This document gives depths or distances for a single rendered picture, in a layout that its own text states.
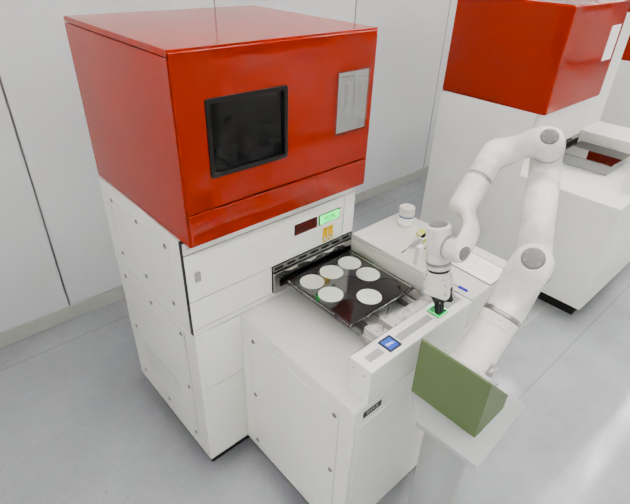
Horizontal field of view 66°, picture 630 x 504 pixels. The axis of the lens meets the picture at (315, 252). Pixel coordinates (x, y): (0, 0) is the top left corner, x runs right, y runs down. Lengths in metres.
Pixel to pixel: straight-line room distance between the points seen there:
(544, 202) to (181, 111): 1.11
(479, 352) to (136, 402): 1.87
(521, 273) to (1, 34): 2.44
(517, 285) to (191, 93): 1.07
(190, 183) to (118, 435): 1.56
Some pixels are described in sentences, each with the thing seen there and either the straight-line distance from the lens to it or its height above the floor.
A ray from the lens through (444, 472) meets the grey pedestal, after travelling 1.85.
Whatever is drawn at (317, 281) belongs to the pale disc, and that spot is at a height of 0.90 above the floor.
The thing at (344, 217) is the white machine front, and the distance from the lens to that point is 2.10.
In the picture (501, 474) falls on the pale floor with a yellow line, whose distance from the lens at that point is 2.63.
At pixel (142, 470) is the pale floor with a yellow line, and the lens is 2.55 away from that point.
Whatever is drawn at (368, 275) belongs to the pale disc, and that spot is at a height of 0.90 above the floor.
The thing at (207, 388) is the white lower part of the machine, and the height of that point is 0.53.
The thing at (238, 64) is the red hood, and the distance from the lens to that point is 1.49.
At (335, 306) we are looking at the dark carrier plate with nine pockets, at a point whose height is 0.90.
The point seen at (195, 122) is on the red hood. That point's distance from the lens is 1.45.
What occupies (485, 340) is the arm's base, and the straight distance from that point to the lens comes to 1.53.
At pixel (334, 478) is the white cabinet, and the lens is 1.97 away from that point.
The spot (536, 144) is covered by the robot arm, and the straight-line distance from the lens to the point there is 1.67.
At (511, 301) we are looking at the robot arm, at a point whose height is 1.18.
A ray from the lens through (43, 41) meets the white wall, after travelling 2.87.
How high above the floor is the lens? 2.06
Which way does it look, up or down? 33 degrees down
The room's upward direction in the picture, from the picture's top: 2 degrees clockwise
